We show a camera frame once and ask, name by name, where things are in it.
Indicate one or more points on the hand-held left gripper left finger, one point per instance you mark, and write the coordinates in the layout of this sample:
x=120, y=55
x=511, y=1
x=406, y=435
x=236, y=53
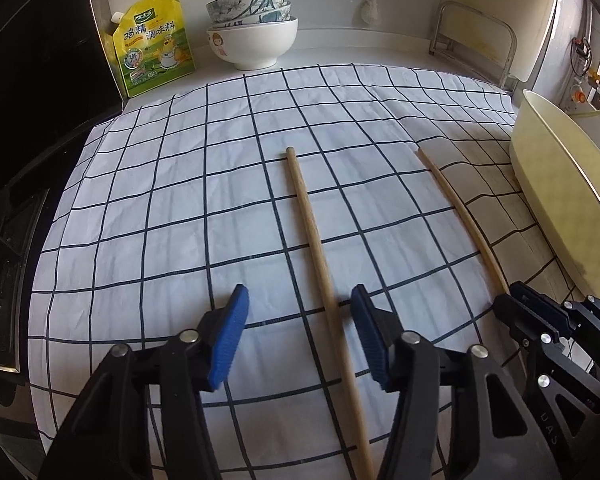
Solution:
x=227, y=340

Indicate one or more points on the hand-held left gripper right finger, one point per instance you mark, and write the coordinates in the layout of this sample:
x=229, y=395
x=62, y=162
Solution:
x=372, y=340

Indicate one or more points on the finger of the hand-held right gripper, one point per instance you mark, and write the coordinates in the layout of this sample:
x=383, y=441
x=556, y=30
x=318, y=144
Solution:
x=540, y=305
x=512, y=315

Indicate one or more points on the long wooden chopstick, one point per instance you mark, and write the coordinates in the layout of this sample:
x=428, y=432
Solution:
x=460, y=210
x=320, y=255

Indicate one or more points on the cream oval basin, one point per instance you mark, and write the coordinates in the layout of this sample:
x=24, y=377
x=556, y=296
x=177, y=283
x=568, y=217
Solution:
x=555, y=170

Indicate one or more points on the white checked tablecloth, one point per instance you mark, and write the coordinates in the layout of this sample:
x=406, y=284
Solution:
x=180, y=210

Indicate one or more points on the gas valve with pipe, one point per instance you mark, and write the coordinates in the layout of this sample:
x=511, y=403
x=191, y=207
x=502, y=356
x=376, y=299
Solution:
x=577, y=95

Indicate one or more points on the black gas stove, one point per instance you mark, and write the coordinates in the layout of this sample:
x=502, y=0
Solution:
x=10, y=260

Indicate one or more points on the white cutting board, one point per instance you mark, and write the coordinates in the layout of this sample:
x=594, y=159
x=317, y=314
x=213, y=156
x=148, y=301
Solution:
x=530, y=20

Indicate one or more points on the white cartoon bowl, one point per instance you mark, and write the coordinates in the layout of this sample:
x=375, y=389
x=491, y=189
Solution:
x=255, y=45

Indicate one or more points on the yellow seasoning pouch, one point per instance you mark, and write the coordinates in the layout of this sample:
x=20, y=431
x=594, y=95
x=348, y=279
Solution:
x=150, y=45

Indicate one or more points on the blue patterned bowl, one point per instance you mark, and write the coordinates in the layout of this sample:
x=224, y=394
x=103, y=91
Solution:
x=275, y=16
x=245, y=1

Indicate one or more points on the black glass wall panel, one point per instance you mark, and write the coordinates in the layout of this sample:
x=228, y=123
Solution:
x=45, y=60

